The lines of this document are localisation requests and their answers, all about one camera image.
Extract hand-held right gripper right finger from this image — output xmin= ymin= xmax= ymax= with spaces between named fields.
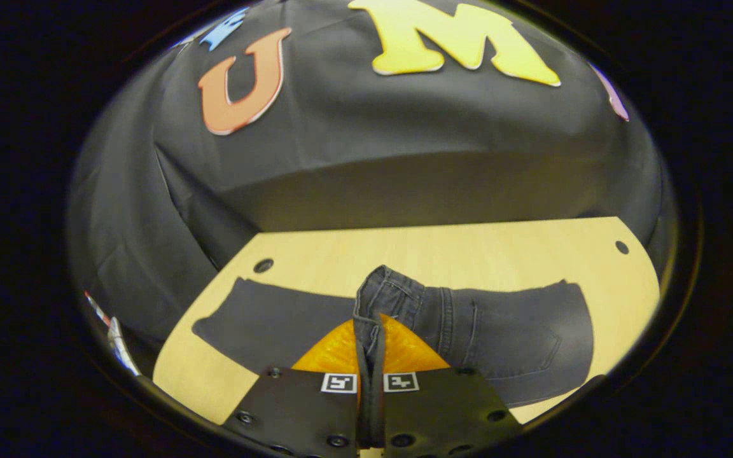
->
xmin=379 ymin=314 xmax=524 ymax=458

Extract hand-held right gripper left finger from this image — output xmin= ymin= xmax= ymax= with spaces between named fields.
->
xmin=223 ymin=315 xmax=361 ymax=458

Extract dark grey jeans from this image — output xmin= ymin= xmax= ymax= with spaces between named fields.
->
xmin=191 ymin=265 xmax=596 ymax=447

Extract white and red object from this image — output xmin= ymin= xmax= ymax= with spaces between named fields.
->
xmin=83 ymin=289 xmax=143 ymax=377

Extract black backdrop cloth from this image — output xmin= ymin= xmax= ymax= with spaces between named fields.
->
xmin=66 ymin=0 xmax=680 ymax=360

